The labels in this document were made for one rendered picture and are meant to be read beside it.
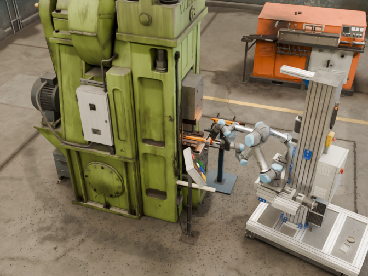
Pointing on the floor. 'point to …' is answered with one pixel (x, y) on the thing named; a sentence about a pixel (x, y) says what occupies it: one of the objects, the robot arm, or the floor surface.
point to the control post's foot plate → (189, 237)
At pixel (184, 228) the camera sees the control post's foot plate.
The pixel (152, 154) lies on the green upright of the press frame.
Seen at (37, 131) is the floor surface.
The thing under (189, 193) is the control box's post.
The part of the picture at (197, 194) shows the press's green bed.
